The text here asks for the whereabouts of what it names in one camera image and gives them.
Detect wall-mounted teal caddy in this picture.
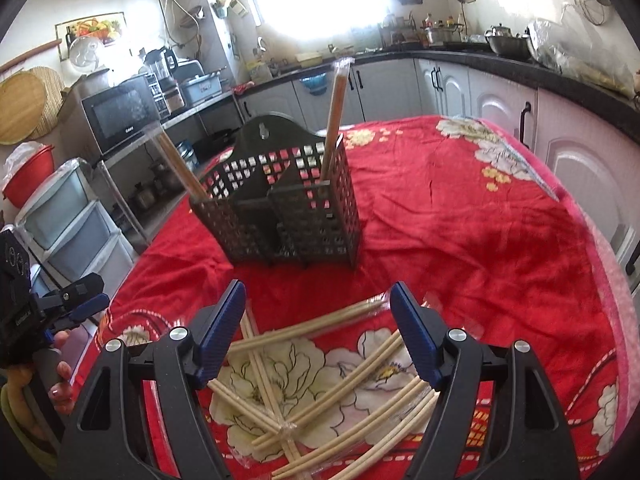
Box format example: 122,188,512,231
212,0,248,18

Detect bunch of chopsticks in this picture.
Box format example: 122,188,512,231
207,295,441,480

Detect black kitchen countertop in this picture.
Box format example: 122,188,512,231
235,42,640,133

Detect wrapped brown chopsticks packet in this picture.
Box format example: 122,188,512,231
320,57,354,181
142,122,208,200

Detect steel mixing bowl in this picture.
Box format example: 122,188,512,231
485,24,533,58

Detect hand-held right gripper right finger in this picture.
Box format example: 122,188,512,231
390,281,582,480

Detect blue hanging basin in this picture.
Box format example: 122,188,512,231
300,74,328,97

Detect grey plastic drawer unit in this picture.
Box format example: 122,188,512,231
14,157,138,281

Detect wooden rolling pin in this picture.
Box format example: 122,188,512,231
0,39,63,75

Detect fruit wall poster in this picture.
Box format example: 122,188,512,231
55,12,126,63

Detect large steel pot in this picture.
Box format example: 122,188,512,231
422,25,463,46

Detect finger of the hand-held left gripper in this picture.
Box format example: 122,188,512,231
52,273,104,306
67,294,111,323

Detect black microwave oven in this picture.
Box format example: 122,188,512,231
80,74,163,156

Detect blue-grey kitchen appliance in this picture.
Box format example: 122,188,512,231
177,72,223,108

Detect stacked steel pots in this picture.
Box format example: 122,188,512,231
131,180,162,211

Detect black dish rack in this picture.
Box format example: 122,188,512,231
377,12,421,48

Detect black blender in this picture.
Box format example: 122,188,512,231
144,47,181,86

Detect red plastic basin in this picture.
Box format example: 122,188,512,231
2,144,56,209

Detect round bamboo tray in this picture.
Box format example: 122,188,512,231
0,72,48,146

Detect dark grey perforated utensil holder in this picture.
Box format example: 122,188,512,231
189,111,362,269

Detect red floral blanket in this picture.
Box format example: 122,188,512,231
97,115,640,480

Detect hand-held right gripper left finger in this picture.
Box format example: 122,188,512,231
60,280,247,480

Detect wire mesh strainer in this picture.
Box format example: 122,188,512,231
560,0,613,26

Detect person's left hand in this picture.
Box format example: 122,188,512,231
47,331,77,417

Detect clear plastic bag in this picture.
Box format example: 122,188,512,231
527,17,636,96

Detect woven bamboo sieve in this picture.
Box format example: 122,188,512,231
25,66,66,136

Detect grey stone shelf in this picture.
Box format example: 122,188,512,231
92,87,241,246

